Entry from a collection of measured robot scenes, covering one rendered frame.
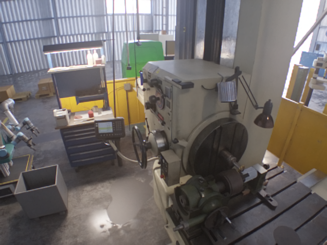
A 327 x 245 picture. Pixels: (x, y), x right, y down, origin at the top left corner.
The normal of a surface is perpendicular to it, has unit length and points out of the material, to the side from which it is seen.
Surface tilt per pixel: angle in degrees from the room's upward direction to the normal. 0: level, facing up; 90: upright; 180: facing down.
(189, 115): 90
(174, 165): 90
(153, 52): 84
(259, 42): 90
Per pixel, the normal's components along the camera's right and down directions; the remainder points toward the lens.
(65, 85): 0.34, 0.44
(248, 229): 0.00, -0.88
